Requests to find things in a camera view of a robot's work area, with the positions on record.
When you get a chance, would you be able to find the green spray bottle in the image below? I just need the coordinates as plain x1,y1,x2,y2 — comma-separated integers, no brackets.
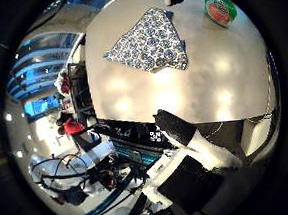
203,0,239,30

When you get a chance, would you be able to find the blue patterned cloth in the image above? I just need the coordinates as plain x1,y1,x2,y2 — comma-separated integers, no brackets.
99,5,190,77

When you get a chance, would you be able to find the black and white marker tag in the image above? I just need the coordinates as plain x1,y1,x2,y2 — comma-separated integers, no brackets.
149,129,163,143

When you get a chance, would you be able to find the black equipment rack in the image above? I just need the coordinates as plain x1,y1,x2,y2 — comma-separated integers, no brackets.
65,60,98,127

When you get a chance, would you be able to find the person in red shirt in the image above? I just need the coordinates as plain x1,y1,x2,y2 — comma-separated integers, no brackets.
54,110,86,138

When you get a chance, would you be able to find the person in red and white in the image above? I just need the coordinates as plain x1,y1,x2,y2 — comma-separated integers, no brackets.
53,68,73,98

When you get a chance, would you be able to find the blue metal bar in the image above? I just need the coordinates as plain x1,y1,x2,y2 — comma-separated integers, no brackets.
71,174,141,215

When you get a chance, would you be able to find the white robot arm with cables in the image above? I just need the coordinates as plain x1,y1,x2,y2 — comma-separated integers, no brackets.
29,139,119,194

